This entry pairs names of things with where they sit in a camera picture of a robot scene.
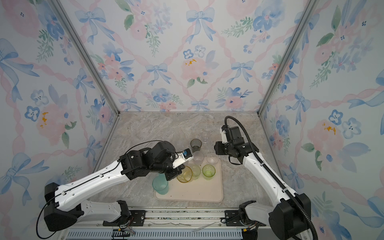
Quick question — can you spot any tall teal cup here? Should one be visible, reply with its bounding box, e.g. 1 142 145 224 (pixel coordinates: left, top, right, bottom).
152 174 169 195

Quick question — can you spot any bright green glass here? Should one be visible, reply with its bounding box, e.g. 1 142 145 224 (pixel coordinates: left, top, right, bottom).
202 165 216 180

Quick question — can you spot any short frosted clear cup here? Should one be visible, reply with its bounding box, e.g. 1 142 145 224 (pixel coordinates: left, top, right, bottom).
193 151 205 165

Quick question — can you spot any dark smoky glass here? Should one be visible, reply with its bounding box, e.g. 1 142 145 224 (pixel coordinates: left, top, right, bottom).
190 139 203 153

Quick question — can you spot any short light green cup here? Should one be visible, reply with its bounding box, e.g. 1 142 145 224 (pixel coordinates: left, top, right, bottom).
190 164 201 180

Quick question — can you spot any yellow amber glass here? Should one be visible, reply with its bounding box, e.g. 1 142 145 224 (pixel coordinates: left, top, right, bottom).
177 166 193 184

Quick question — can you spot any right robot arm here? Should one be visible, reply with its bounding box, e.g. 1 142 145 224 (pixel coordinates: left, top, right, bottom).
214 125 319 240

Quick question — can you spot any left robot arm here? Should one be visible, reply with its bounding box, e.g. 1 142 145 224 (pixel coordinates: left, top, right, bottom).
42 141 193 232

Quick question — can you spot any beige plastic tray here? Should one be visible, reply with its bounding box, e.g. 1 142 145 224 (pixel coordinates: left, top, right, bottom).
154 157 224 203

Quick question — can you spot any small clear glass far right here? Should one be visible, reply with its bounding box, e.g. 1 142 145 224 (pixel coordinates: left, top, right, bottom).
207 155 219 165

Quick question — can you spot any black corrugated cable hose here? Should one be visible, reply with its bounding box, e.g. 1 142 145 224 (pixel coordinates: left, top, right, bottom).
224 116 319 240

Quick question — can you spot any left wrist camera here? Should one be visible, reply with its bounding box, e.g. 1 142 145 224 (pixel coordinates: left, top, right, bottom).
173 149 194 169

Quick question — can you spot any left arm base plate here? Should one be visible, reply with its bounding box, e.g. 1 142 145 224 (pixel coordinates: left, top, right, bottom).
103 210 147 227

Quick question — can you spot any aluminium rail frame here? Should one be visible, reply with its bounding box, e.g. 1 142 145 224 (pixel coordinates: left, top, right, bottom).
53 208 277 240

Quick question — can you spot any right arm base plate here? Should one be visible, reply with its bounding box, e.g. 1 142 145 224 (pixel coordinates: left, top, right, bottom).
220 210 258 228

